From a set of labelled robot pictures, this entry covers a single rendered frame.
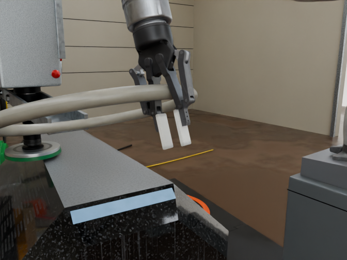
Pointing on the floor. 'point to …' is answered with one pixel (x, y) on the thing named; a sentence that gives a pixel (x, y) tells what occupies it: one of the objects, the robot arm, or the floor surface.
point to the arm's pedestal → (315, 221)
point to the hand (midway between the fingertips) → (173, 130)
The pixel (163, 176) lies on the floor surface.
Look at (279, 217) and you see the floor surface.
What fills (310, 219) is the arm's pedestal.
